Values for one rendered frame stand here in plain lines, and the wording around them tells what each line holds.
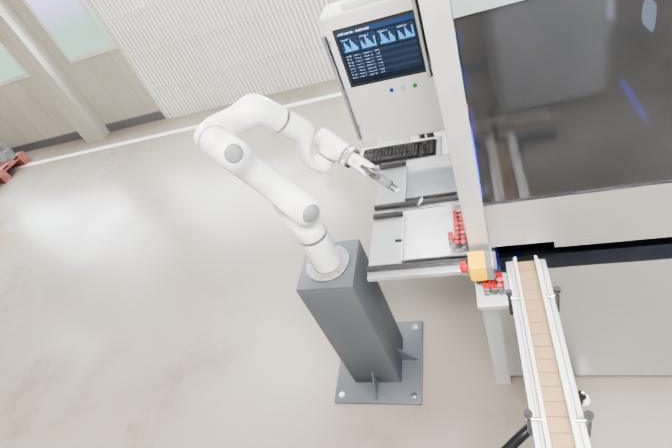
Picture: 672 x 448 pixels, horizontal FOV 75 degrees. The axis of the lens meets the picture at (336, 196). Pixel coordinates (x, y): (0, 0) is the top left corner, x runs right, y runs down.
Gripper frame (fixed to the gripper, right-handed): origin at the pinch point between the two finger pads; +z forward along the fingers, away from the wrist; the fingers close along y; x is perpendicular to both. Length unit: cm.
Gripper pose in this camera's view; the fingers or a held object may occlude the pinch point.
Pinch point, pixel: (385, 182)
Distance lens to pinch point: 156.6
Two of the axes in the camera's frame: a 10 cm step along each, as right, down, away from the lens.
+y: 3.4, 0.7, 9.4
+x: -5.5, 8.2, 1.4
